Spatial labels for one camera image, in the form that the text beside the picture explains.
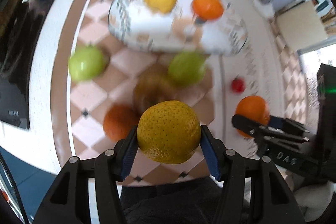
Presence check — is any black gas stove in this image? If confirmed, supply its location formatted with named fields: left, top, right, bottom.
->
left=1, top=0, right=55, bottom=130

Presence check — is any oval decorated ceramic plate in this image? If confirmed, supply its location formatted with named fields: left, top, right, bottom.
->
left=108, top=0, right=248, bottom=56

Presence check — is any yellow-green speckled citrus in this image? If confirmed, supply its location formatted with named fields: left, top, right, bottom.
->
left=137, top=101, right=201, bottom=164

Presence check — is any white folded cloth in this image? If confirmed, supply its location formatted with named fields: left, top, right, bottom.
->
left=253, top=0, right=275, bottom=20

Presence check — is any bright orange front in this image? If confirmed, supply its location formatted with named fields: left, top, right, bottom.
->
left=191, top=0, right=224, bottom=20

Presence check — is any dark red apple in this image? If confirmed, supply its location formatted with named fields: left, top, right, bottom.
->
left=133, top=64, right=177, bottom=114

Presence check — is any upper cherry tomato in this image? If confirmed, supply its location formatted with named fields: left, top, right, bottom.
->
left=231, top=77, right=245, bottom=94

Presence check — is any green apple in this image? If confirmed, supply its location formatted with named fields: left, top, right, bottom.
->
left=168, top=52, right=207, bottom=87
left=68, top=45, right=108, bottom=83

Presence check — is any dark reddish orange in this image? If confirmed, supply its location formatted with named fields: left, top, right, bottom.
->
left=102, top=105, right=139, bottom=142

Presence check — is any checkered table mat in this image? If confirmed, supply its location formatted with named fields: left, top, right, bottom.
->
left=51, top=0, right=309, bottom=187

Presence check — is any bright orange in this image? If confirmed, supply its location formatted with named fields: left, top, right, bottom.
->
left=235, top=96, right=270, bottom=126
left=191, top=0, right=224, bottom=20

